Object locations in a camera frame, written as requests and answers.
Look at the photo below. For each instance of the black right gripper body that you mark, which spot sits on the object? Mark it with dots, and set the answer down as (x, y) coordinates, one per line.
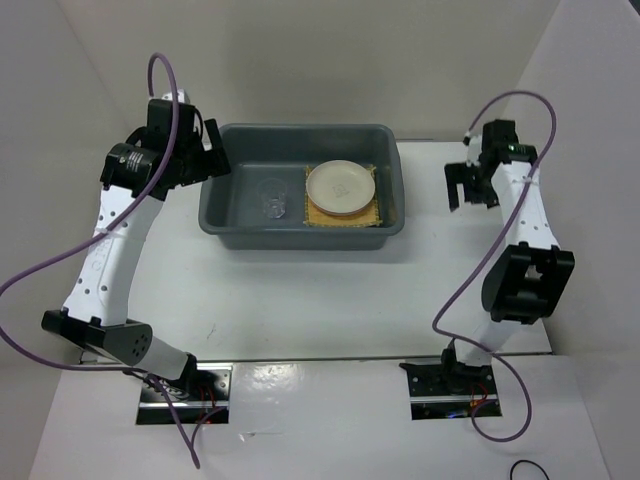
(484, 192)

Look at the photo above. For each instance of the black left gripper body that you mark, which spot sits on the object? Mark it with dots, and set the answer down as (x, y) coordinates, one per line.
(197, 163)

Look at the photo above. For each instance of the clear plastic cup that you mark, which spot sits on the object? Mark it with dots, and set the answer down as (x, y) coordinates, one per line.
(272, 193)

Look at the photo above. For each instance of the woven bamboo mat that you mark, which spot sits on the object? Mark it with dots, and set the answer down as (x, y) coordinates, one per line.
(317, 219)

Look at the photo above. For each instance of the cream plate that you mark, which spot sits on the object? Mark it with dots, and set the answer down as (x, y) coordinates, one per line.
(340, 185)

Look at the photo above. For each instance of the pink plate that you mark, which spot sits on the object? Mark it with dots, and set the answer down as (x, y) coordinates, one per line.
(340, 213)

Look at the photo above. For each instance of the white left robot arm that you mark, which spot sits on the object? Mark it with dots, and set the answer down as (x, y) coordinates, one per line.
(94, 316)

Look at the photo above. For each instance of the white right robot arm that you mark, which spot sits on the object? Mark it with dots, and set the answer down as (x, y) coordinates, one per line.
(530, 271)

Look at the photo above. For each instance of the grey plastic bin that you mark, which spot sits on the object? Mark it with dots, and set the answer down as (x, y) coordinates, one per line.
(230, 208)

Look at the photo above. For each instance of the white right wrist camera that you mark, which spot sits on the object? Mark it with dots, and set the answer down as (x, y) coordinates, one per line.
(474, 148)

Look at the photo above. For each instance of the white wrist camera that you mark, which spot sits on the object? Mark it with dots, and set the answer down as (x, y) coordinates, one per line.
(182, 96)
(474, 148)

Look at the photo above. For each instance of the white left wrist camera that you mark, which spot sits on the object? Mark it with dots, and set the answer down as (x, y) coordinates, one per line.
(182, 96)

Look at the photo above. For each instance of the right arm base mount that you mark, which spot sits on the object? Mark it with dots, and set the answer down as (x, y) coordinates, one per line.
(437, 392)

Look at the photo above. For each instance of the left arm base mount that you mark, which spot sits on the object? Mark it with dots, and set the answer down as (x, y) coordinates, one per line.
(208, 402)

